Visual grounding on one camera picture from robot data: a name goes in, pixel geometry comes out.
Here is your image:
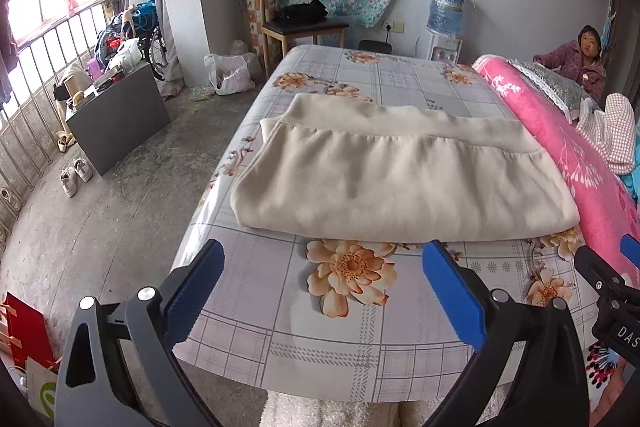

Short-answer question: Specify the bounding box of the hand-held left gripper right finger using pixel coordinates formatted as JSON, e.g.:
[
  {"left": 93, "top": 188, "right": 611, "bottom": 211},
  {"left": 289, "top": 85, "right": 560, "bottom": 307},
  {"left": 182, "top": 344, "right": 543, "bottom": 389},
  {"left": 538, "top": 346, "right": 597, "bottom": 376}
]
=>
[{"left": 421, "top": 239, "right": 591, "bottom": 427}]

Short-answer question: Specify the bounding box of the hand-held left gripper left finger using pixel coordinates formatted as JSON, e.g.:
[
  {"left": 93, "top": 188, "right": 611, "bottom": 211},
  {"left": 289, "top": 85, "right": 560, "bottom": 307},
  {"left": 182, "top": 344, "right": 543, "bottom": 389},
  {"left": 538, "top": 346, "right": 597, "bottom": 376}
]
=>
[{"left": 55, "top": 238, "right": 226, "bottom": 427}]

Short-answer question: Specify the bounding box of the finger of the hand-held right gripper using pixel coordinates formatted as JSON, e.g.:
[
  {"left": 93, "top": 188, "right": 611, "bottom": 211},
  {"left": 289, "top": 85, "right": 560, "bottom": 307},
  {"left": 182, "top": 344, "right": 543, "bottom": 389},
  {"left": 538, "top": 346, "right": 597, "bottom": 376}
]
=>
[
  {"left": 619, "top": 234, "right": 640, "bottom": 265},
  {"left": 574, "top": 246, "right": 631, "bottom": 303}
]

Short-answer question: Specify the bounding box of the cream zip jacket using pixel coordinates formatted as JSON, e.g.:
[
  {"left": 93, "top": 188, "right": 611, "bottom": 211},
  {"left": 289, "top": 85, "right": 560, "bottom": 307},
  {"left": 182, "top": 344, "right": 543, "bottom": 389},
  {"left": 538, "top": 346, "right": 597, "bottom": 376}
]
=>
[{"left": 230, "top": 93, "right": 581, "bottom": 243}]

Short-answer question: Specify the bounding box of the pile of colourful clothes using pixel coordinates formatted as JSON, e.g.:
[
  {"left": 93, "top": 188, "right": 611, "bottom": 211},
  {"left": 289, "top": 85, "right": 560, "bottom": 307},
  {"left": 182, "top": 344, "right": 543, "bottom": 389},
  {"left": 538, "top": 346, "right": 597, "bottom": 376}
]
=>
[{"left": 95, "top": 14, "right": 136, "bottom": 62}]

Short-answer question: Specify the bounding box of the floral print cloth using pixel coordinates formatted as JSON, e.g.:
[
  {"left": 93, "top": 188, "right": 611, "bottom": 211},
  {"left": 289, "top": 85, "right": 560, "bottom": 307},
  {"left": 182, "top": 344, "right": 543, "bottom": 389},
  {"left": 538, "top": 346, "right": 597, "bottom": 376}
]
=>
[{"left": 582, "top": 339, "right": 628, "bottom": 427}]

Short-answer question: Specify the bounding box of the pink checked cloth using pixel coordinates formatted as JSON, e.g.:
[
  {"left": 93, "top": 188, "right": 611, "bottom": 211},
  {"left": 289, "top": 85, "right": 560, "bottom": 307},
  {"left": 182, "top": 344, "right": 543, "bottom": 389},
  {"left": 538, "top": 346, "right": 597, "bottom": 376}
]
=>
[{"left": 575, "top": 93, "right": 638, "bottom": 175}]

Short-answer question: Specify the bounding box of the floral checked bed sheet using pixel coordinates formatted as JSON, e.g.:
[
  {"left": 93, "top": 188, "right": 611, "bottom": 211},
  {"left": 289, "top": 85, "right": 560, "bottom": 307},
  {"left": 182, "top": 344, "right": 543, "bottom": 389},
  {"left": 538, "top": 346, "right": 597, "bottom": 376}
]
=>
[{"left": 170, "top": 44, "right": 601, "bottom": 405}]

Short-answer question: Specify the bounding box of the pink floral blanket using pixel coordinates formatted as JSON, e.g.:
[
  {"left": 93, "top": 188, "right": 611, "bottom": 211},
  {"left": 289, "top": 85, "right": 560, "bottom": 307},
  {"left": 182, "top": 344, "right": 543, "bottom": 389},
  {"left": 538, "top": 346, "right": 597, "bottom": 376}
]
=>
[{"left": 472, "top": 54, "right": 640, "bottom": 258}]

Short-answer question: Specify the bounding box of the red paper bag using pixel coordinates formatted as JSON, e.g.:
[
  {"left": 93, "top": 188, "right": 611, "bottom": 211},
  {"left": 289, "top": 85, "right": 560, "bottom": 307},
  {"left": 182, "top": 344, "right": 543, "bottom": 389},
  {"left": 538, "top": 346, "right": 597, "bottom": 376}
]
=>
[{"left": 0, "top": 292, "right": 58, "bottom": 370}]

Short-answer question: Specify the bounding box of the white fleece garment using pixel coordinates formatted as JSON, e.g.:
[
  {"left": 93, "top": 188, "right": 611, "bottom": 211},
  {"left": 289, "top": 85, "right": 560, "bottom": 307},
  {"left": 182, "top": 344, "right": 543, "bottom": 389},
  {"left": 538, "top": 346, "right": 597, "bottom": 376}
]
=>
[{"left": 260, "top": 389, "right": 451, "bottom": 427}]

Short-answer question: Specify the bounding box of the green lace-trimmed pillow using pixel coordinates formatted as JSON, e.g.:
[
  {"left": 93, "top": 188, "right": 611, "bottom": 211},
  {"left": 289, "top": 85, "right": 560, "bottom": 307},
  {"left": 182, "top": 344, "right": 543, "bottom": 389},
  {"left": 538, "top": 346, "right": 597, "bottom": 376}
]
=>
[{"left": 510, "top": 59, "right": 601, "bottom": 122}]

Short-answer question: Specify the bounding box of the white paper bag green print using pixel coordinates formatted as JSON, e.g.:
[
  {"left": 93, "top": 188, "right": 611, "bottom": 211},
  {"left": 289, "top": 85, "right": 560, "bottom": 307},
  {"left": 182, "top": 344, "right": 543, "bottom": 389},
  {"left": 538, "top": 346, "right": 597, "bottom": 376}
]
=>
[{"left": 22, "top": 357, "right": 63, "bottom": 420}]

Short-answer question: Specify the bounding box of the dark grey cabinet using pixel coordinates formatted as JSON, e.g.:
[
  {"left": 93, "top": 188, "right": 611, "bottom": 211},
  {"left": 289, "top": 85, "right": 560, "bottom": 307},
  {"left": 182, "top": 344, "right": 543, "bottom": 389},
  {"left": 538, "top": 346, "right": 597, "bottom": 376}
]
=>
[{"left": 65, "top": 61, "right": 172, "bottom": 176}]

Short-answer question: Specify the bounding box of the white plastic bag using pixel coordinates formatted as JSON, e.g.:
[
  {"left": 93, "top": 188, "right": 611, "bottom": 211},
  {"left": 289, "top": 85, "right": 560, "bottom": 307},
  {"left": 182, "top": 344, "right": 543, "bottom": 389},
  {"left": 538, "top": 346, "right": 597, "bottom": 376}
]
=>
[
  {"left": 107, "top": 38, "right": 143, "bottom": 72},
  {"left": 204, "top": 52, "right": 257, "bottom": 96}
]

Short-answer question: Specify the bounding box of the metal window railing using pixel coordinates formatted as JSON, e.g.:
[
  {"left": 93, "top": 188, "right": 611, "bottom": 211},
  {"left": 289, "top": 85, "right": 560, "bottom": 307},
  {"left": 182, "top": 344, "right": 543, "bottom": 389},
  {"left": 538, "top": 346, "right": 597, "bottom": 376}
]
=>
[{"left": 0, "top": 0, "right": 108, "bottom": 258}]

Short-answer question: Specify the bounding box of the water dispenser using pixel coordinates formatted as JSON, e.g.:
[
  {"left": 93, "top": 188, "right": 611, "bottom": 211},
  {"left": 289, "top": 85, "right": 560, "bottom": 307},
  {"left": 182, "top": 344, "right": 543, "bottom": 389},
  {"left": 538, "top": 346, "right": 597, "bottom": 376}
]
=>
[{"left": 427, "top": 29, "right": 463, "bottom": 62}]

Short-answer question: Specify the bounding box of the wheelchair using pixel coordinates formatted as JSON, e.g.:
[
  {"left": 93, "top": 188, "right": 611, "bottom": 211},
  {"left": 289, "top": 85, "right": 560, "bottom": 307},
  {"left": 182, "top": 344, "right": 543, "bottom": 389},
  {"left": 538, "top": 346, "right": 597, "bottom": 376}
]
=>
[{"left": 132, "top": 0, "right": 171, "bottom": 80}]

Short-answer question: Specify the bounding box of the black stool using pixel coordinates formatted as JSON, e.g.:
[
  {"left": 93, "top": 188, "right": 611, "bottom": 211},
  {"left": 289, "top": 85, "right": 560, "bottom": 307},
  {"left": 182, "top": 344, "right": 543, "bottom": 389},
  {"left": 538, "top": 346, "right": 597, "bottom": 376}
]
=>
[{"left": 357, "top": 39, "right": 393, "bottom": 55}]

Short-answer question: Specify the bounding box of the blue water bottle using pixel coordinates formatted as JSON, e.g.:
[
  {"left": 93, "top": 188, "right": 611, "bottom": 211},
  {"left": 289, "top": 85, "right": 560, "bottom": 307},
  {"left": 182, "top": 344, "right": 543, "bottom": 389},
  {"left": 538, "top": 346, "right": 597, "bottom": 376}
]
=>
[{"left": 426, "top": 0, "right": 467, "bottom": 35}]

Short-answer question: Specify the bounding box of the wooden chair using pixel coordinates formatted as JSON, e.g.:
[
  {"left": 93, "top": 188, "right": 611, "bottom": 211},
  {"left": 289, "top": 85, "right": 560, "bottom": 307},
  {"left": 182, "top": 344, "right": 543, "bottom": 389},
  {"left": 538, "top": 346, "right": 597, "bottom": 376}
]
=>
[{"left": 255, "top": 0, "right": 350, "bottom": 62}]

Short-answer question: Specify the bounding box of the black garment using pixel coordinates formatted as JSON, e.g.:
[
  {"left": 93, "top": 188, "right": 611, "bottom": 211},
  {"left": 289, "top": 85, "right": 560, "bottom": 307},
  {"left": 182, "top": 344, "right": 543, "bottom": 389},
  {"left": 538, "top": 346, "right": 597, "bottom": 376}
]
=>
[{"left": 279, "top": 0, "right": 329, "bottom": 22}]

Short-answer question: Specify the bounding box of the hanging dark red garment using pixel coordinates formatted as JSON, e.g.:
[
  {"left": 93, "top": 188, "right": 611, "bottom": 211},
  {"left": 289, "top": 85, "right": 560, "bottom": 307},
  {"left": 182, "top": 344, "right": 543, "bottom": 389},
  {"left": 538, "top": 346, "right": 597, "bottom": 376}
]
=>
[{"left": 0, "top": 0, "right": 23, "bottom": 108}]

